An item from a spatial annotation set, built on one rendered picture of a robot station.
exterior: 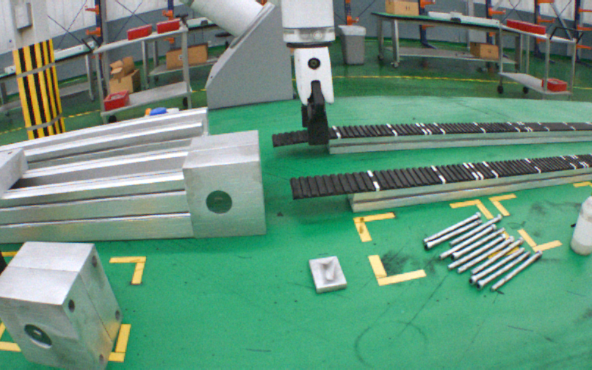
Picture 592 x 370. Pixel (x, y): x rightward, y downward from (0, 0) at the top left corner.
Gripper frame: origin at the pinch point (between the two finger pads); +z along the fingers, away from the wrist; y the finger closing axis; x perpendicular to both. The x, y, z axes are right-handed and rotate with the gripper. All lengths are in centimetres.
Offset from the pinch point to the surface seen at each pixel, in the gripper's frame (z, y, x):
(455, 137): 2.1, -1.9, -26.8
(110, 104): 50, 270, 146
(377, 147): 3.3, -2.0, -10.3
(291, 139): 1.2, -1.2, 3.8
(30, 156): -4, -5, 55
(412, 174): 0.5, -18.6, -11.0
